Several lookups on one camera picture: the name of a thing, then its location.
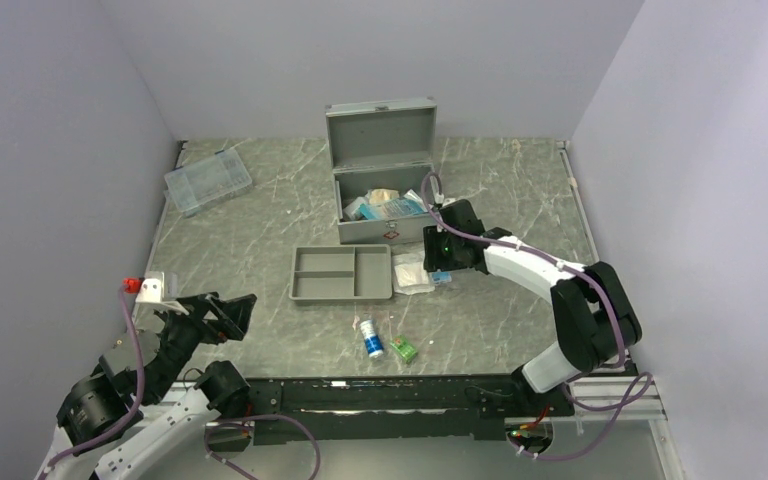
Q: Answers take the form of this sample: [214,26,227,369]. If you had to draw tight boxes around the white gauze bag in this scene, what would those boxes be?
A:
[392,252,435,296]

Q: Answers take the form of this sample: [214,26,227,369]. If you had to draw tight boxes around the clear plastic compartment box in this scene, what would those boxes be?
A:
[164,149,253,217]

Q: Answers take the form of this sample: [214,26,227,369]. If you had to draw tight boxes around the grey plastic divider tray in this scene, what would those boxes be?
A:
[289,244,393,304]

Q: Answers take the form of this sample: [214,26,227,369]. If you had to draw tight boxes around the blue cotton swab bag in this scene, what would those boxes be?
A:
[358,198,426,220]

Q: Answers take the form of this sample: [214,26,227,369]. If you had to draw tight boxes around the grey metal medicine case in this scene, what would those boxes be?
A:
[325,97,437,245]

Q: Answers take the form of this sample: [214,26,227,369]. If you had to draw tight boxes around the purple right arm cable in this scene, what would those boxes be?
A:
[419,172,654,463]

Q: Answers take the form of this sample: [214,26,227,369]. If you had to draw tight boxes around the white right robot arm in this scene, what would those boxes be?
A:
[423,200,642,415]

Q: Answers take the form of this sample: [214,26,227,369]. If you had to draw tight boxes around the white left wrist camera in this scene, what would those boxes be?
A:
[122,271,183,311]

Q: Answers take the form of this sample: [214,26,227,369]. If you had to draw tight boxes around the blue white wipe packets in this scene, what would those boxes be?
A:
[429,271,453,285]

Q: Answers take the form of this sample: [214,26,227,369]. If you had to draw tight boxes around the white bottle green label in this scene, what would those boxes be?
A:
[342,197,368,221]

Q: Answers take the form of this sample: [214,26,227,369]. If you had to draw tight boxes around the white blue spray bottle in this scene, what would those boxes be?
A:
[358,318,384,358]

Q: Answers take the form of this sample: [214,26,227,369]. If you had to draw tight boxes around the beige latex gloves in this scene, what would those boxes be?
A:
[366,188,400,205]

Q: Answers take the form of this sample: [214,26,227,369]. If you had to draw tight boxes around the teal plaster zip bag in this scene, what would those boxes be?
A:
[403,189,426,210]

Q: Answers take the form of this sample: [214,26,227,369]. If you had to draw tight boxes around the small green box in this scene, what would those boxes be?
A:
[390,335,418,364]

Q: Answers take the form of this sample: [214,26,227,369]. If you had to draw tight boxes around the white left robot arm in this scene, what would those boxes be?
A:
[37,287,257,479]

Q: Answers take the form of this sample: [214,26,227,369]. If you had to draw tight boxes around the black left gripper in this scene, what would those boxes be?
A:
[147,291,256,401]

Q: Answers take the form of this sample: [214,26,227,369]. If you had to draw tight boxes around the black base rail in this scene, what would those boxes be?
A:
[247,374,575,445]

